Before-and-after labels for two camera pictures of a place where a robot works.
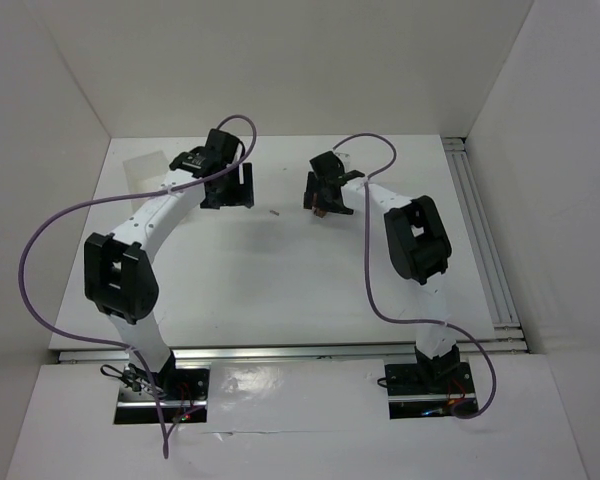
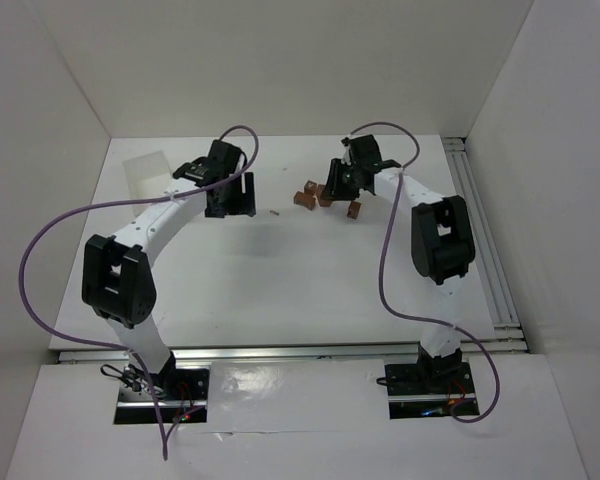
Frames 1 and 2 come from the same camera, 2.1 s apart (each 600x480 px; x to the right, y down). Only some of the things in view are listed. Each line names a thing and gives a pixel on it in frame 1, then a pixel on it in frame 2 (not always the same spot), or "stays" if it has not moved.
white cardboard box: x=145 y=174 stays
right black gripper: x=325 y=190 -> x=340 y=181
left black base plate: x=173 y=384 stays
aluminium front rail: x=284 y=356 stays
